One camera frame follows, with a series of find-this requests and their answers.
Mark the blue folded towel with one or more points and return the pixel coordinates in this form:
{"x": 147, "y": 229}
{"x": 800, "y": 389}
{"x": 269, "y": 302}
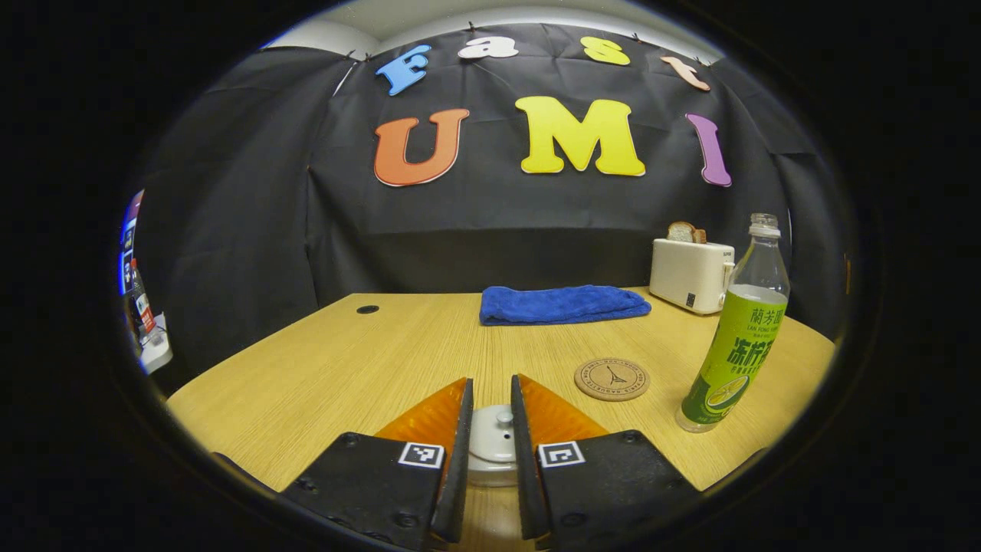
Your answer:
{"x": 563, "y": 305}

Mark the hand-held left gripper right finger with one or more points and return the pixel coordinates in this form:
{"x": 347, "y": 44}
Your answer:
{"x": 525, "y": 468}

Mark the round cork coaster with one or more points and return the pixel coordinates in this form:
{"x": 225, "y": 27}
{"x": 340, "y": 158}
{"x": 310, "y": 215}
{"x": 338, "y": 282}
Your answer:
{"x": 611, "y": 379}

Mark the red label plastic bottle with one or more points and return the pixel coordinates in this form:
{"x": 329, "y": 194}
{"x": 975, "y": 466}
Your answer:
{"x": 144, "y": 307}

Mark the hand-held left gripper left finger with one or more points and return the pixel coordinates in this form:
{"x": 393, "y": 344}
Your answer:
{"x": 460, "y": 468}

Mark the white side table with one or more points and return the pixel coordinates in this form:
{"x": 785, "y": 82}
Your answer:
{"x": 157, "y": 353}

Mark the green label water bottle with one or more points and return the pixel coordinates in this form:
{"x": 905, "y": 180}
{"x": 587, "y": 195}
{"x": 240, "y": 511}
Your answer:
{"x": 736, "y": 360}

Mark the white toaster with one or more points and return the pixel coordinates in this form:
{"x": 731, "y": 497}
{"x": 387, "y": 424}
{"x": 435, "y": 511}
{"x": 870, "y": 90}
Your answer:
{"x": 686, "y": 276}

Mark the black backdrop cloth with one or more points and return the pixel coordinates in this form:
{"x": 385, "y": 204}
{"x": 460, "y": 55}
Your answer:
{"x": 268, "y": 192}

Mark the computer monitor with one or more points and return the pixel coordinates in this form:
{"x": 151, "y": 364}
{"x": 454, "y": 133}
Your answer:
{"x": 126, "y": 245}

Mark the bread slice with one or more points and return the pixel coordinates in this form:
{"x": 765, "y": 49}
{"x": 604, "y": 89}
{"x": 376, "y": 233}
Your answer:
{"x": 680, "y": 232}

